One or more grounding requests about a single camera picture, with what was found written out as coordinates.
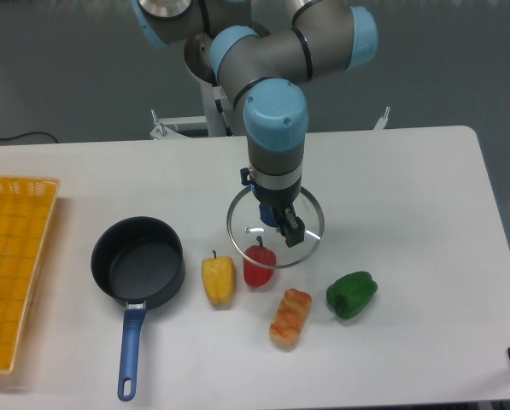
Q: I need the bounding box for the red bell pepper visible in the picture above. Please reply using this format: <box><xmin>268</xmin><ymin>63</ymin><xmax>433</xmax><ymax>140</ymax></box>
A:
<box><xmin>243</xmin><ymin>236</ymin><xmax>277</xmax><ymax>288</ymax></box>

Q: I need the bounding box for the orange striped shrimp toy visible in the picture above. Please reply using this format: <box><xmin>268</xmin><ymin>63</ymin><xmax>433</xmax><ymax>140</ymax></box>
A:
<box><xmin>268</xmin><ymin>289</ymin><xmax>312</xmax><ymax>349</ymax></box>

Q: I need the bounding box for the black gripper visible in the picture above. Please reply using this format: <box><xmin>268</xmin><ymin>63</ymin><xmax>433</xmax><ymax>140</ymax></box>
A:
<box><xmin>240</xmin><ymin>167</ymin><xmax>305</xmax><ymax>248</ymax></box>

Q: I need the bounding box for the black cable on floor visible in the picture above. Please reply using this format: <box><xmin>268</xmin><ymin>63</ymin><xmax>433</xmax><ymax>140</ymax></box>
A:
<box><xmin>0</xmin><ymin>131</ymin><xmax>61</xmax><ymax>144</ymax></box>

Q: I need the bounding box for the yellow woven basket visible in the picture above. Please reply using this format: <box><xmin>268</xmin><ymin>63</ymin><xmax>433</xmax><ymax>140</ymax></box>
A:
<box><xmin>0</xmin><ymin>175</ymin><xmax>60</xmax><ymax>374</ymax></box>

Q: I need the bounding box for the yellow bell pepper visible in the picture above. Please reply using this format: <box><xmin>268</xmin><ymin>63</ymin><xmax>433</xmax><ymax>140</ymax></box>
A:
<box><xmin>202</xmin><ymin>250</ymin><xmax>236</xmax><ymax>306</ymax></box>

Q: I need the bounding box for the green bell pepper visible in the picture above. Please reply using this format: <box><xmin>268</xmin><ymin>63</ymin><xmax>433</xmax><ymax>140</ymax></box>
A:
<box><xmin>325</xmin><ymin>271</ymin><xmax>378</xmax><ymax>320</ymax></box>

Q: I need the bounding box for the glass lid with blue knob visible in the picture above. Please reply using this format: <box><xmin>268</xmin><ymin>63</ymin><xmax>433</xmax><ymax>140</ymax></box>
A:
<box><xmin>226</xmin><ymin>187</ymin><xmax>325</xmax><ymax>269</ymax></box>

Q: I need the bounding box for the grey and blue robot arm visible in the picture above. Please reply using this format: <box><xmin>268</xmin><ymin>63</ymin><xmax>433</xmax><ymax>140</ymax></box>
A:
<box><xmin>132</xmin><ymin>1</ymin><xmax>378</xmax><ymax>247</ymax></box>

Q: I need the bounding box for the black saucepan with blue handle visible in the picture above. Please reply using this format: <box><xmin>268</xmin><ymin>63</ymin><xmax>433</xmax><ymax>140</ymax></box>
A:
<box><xmin>91</xmin><ymin>216</ymin><xmax>185</xmax><ymax>401</ymax></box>

